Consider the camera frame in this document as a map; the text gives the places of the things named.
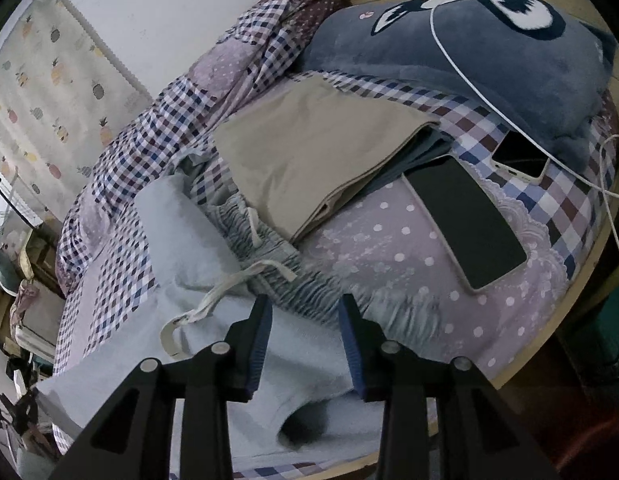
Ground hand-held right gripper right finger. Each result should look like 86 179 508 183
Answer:
338 292 560 480

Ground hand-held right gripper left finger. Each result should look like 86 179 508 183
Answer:
49 294 272 480

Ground light blue denim pants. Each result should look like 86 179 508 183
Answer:
34 152 440 461

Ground large black screen phone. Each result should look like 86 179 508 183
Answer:
402 155 529 293

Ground beige folded pants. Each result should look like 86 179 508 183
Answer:
212 72 443 241

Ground wooden side cabinet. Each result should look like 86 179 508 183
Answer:
19 230 65 291

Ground checked patchwork quilt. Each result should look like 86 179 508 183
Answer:
54 0 353 296

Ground white phone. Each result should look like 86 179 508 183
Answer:
491 130 553 185

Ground grey fox plush pillow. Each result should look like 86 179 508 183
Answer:
296 0 617 173

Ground pineapple print curtain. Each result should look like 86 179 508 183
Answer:
0 0 152 221

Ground white charging cable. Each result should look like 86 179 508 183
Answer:
429 0 619 196
597 135 619 268

